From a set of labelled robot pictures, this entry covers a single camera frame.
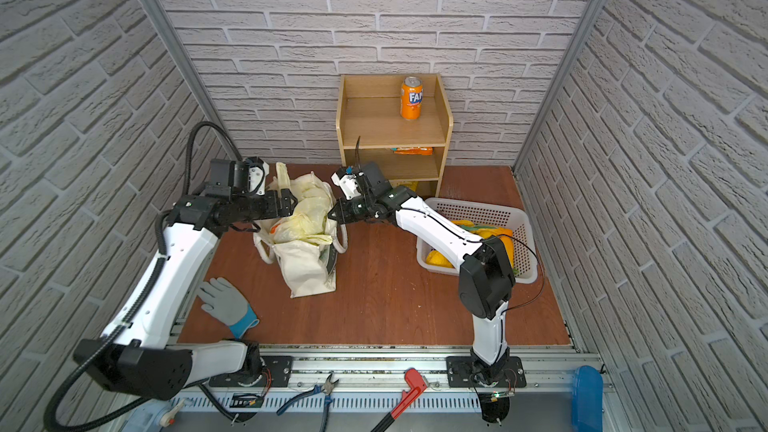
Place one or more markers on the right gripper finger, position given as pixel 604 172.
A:
pixel 345 204
pixel 341 216

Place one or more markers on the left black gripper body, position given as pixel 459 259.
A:
pixel 283 203

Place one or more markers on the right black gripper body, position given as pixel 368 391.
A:
pixel 368 206

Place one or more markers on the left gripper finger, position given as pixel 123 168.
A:
pixel 281 210
pixel 286 196

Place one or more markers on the cream plastic grocery bag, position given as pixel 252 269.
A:
pixel 308 221

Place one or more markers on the white floral canvas tote bag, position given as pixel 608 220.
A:
pixel 307 269

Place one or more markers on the yellow chips bag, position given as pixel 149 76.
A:
pixel 412 185

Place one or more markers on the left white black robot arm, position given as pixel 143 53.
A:
pixel 134 354

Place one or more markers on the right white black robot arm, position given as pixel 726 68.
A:
pixel 486 275

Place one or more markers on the orange Fox's candy bag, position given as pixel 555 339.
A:
pixel 422 151

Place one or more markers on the wooden shelf unit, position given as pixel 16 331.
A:
pixel 369 126

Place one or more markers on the yellow lemon toy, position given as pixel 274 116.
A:
pixel 436 259

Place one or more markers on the white plastic basket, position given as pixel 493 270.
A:
pixel 482 219

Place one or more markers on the orange Fanta can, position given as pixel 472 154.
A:
pixel 411 98

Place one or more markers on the grey blue work glove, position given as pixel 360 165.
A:
pixel 224 302

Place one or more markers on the yellow banana toy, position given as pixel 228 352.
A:
pixel 498 234

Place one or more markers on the red black clamp tool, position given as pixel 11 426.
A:
pixel 417 385

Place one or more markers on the blue plastic container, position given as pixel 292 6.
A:
pixel 587 400

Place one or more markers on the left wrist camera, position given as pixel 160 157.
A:
pixel 258 171

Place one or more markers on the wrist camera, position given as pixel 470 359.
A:
pixel 345 179
pixel 258 171

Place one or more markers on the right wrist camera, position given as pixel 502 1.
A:
pixel 345 179

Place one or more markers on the aluminium mounting rail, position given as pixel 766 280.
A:
pixel 373 378

